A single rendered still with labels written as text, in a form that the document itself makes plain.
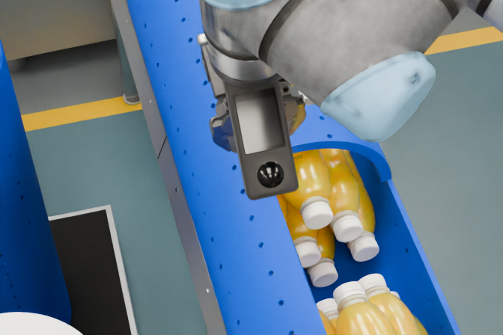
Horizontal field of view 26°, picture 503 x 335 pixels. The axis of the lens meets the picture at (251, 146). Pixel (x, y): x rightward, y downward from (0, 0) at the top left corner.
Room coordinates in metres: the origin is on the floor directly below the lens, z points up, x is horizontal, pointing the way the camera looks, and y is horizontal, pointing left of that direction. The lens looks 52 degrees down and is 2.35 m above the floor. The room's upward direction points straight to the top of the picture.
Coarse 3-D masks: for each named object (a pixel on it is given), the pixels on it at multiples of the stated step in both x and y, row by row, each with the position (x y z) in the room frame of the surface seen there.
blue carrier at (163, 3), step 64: (128, 0) 1.26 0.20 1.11; (192, 0) 1.15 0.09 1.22; (192, 64) 1.04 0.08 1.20; (192, 128) 0.94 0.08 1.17; (320, 128) 0.90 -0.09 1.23; (192, 192) 0.86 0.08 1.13; (384, 192) 0.90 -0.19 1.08; (256, 256) 0.72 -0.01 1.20; (384, 256) 0.83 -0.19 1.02; (256, 320) 0.64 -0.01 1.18; (320, 320) 0.62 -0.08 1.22; (448, 320) 0.68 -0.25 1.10
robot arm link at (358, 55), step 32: (320, 0) 0.56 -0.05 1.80; (352, 0) 0.55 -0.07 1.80; (384, 0) 0.55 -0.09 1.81; (416, 0) 0.55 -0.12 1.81; (288, 32) 0.54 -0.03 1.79; (320, 32) 0.53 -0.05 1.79; (352, 32) 0.53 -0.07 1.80; (384, 32) 0.53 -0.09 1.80; (416, 32) 0.53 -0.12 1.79; (288, 64) 0.53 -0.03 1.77; (320, 64) 0.51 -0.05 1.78; (352, 64) 0.51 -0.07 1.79; (384, 64) 0.51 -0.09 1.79; (416, 64) 0.51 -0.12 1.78; (320, 96) 0.50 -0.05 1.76; (352, 96) 0.49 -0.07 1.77; (384, 96) 0.49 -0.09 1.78; (416, 96) 0.50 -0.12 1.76; (352, 128) 0.49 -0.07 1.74; (384, 128) 0.48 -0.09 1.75
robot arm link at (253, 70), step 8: (200, 40) 0.61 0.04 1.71; (208, 48) 0.61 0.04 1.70; (216, 56) 0.59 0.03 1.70; (224, 56) 0.59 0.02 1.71; (216, 64) 0.60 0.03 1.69; (224, 64) 0.59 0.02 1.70; (232, 64) 0.58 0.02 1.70; (240, 64) 0.58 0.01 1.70; (248, 64) 0.58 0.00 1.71; (256, 64) 0.58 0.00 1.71; (264, 64) 0.58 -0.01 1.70; (224, 72) 0.60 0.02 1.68; (232, 72) 0.59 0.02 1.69; (240, 72) 0.59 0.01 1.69; (248, 72) 0.59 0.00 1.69; (256, 72) 0.59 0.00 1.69; (264, 72) 0.59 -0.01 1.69; (272, 72) 0.59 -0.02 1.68; (248, 80) 0.59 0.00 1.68; (256, 80) 0.59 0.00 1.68
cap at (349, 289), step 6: (348, 282) 0.69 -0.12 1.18; (354, 282) 0.69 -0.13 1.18; (336, 288) 0.69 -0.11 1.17; (342, 288) 0.69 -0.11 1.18; (348, 288) 0.68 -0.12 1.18; (354, 288) 0.68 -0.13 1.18; (360, 288) 0.69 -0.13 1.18; (336, 294) 0.68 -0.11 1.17; (342, 294) 0.68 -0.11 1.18; (348, 294) 0.68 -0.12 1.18; (354, 294) 0.68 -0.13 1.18; (360, 294) 0.68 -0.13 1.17; (336, 300) 0.68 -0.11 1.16
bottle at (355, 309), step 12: (348, 300) 0.67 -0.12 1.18; (360, 300) 0.67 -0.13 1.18; (348, 312) 0.65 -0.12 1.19; (360, 312) 0.64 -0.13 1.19; (372, 312) 0.64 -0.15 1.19; (336, 324) 0.64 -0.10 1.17; (348, 324) 0.63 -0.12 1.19; (360, 324) 0.63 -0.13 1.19; (372, 324) 0.63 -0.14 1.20; (384, 324) 0.63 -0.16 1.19
